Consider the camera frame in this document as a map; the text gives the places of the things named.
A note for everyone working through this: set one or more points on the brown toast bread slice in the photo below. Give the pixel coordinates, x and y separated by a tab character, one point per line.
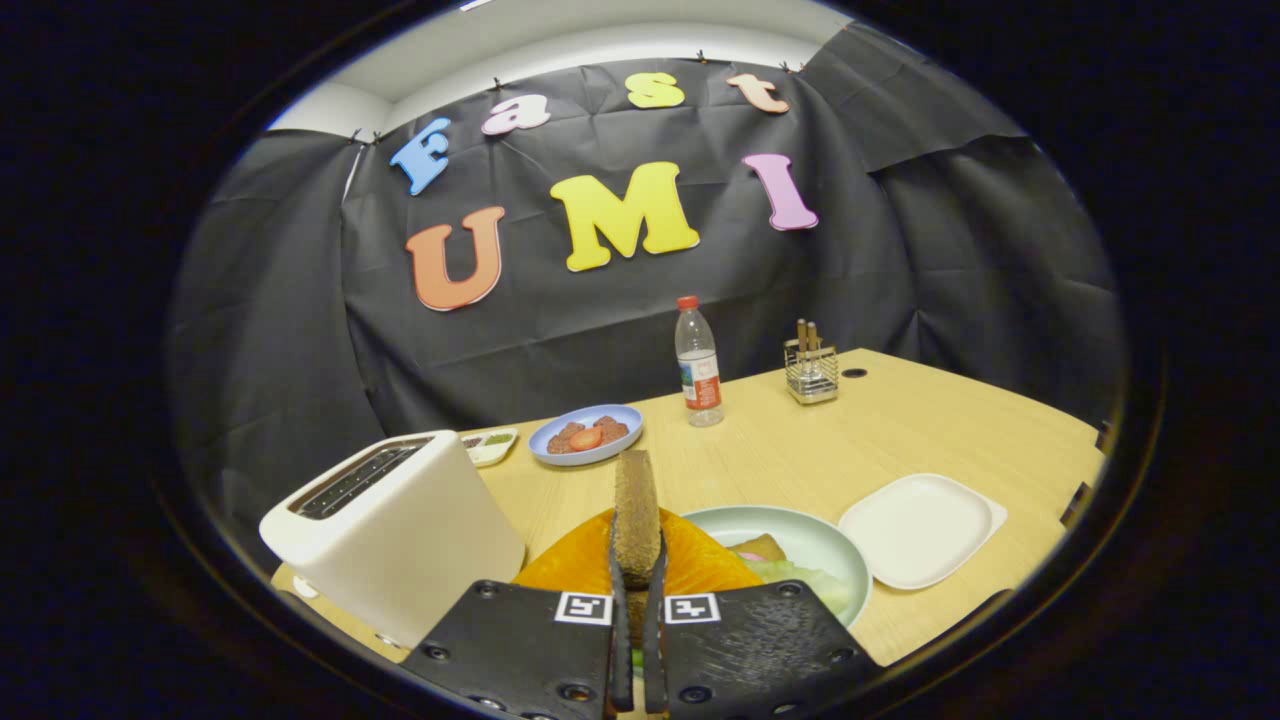
637	510

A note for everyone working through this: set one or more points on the clear plastic water bottle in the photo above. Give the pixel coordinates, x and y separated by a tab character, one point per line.
700	380

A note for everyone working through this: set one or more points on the brown meat patty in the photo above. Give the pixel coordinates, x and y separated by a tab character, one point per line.
612	428
560	440

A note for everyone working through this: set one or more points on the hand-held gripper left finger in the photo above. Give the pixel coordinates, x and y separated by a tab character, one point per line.
621	650

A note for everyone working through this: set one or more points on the bread slice with crust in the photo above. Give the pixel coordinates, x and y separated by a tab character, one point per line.
768	545

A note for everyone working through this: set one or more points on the white square plate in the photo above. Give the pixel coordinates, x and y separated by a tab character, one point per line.
920	530

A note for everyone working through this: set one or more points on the red tomato slice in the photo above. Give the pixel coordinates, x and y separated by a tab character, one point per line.
585	439

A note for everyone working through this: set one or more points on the blue plate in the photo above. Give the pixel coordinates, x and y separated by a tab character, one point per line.
590	457

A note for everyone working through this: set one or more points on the white toaster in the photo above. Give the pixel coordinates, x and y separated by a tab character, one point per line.
420	540

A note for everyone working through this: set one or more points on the pale green round plate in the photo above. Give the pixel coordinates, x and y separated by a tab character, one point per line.
800	525

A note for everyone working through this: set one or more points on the metal mesh cutlery holder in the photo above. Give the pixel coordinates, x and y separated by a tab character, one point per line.
812	380

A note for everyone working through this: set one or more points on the white divided condiment dish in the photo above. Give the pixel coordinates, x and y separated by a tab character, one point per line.
492	450

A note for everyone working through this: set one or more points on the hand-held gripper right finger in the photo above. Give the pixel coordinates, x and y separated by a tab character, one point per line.
655	650

